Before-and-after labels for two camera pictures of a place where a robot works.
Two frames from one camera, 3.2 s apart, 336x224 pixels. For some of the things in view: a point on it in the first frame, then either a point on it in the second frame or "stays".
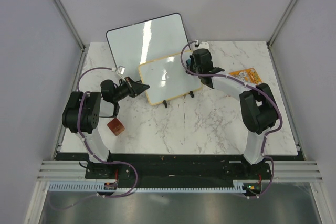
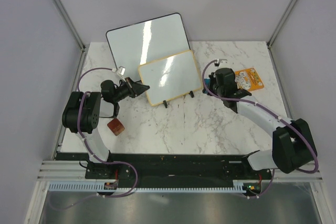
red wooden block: (116, 126) stays
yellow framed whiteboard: (167, 79) stays
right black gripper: (190, 67) → (212, 76)
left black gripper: (134, 88) stays
